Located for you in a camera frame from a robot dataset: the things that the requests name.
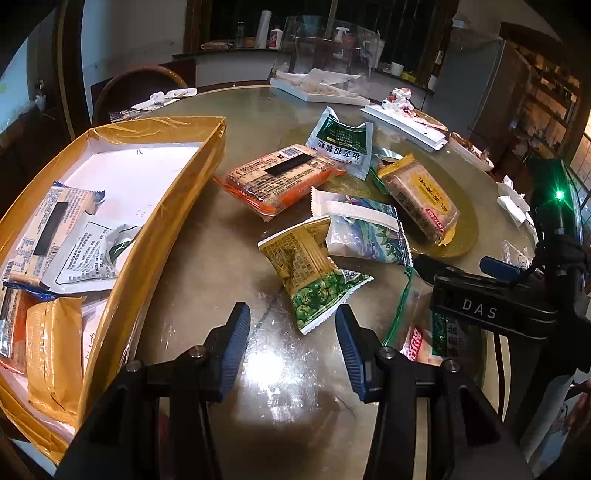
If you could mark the yellow green pea snack packet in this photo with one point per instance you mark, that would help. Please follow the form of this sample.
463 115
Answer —
304 267

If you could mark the white plate with food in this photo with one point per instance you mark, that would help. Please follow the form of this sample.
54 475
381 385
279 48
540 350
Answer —
471 150

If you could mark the wrapped chopsticks packet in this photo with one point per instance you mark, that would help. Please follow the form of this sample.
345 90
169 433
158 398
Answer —
122 114

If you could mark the wooden chair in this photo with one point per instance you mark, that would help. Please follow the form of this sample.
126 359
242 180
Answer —
134 87

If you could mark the white printed snack packet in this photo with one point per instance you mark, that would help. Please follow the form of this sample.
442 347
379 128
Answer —
87 258

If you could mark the yellow taped cardboard box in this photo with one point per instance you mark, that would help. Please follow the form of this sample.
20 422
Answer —
152 240

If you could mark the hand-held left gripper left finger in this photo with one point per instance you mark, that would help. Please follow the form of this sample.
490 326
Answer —
234 344

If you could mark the crumpled white tissue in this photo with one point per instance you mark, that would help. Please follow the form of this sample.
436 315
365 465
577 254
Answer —
164 97

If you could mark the paper towel roll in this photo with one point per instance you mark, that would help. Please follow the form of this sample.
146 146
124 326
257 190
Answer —
262 30

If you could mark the red white crumpled wrapper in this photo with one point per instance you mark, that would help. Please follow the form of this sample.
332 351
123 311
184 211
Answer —
399 98

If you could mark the green white snack packet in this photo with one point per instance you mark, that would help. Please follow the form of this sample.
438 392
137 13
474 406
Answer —
341 143

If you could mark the grey refrigerator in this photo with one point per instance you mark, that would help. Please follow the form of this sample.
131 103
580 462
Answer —
461 78

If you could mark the orange snack packet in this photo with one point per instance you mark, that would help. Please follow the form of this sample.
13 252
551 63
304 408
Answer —
16 332
281 177

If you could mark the small yellow item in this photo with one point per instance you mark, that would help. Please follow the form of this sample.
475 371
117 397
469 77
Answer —
407 76

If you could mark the wooden wall shelf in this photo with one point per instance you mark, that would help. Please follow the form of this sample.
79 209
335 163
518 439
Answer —
545 92

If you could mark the white tray with food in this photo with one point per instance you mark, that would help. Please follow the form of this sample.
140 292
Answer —
318 92

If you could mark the flat white tray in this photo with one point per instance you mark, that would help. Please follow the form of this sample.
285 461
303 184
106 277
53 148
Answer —
406 127

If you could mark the dark glass bottle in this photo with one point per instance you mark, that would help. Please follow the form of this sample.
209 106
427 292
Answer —
239 34

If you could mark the packets inside box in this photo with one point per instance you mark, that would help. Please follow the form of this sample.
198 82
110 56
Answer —
51 221

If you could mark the plain yellow orange packet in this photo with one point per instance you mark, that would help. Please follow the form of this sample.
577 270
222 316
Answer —
51 360

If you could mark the crumpled white tissues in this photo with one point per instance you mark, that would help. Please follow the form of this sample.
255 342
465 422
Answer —
515 203

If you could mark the white counter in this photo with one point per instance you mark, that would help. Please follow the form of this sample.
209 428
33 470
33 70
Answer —
231 67

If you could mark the brown biscuit packet yellow ends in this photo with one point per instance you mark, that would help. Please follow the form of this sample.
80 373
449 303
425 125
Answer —
422 198

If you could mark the small green foil packet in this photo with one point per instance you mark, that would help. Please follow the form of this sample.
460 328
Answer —
381 161

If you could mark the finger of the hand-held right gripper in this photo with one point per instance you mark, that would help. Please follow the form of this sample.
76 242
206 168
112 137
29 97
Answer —
434 267
501 270

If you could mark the clear plastic wrapper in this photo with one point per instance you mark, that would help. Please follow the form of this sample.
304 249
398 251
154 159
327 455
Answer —
515 254

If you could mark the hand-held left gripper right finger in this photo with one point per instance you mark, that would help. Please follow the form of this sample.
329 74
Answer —
350 350

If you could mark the white cup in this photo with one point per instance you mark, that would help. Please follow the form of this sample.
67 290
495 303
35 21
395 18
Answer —
397 68

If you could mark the clear zip bag green seal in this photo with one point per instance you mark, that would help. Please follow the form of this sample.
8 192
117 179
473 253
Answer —
415 323

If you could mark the red white bottle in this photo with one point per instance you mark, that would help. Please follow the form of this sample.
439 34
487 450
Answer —
275 37

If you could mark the white spray bottle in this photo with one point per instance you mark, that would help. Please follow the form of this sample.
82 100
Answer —
344 41

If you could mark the clear acrylic cover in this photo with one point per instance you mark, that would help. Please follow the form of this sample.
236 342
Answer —
323 46

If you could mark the clear floral snack packet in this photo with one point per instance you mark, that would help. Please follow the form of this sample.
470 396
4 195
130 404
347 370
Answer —
369 230

